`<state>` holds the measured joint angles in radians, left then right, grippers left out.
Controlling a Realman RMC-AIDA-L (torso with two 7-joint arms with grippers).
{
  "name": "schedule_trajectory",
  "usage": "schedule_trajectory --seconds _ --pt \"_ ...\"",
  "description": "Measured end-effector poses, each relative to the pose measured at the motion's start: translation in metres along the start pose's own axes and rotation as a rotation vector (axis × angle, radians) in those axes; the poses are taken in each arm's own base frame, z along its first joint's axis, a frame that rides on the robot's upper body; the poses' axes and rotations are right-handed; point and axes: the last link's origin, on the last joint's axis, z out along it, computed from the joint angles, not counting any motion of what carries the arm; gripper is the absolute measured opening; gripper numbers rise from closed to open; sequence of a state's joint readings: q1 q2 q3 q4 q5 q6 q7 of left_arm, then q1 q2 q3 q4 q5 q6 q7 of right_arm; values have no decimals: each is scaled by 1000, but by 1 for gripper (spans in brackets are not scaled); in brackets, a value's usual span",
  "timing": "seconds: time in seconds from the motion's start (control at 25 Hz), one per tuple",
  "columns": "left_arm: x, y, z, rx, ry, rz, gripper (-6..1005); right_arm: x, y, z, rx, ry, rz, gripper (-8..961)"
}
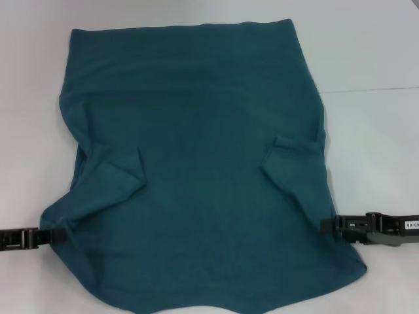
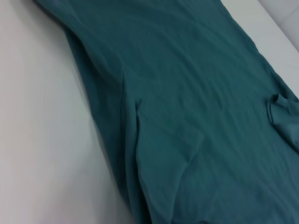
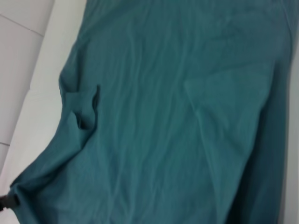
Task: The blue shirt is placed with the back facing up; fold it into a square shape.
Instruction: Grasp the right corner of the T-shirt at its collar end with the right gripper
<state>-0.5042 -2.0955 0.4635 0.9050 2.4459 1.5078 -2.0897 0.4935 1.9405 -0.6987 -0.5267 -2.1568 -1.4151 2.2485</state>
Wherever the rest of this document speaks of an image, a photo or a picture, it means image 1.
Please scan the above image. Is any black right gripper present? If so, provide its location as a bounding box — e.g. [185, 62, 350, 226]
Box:
[320, 212, 419, 246]

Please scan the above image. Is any teal blue shirt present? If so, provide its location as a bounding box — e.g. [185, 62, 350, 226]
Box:
[39, 18, 368, 314]

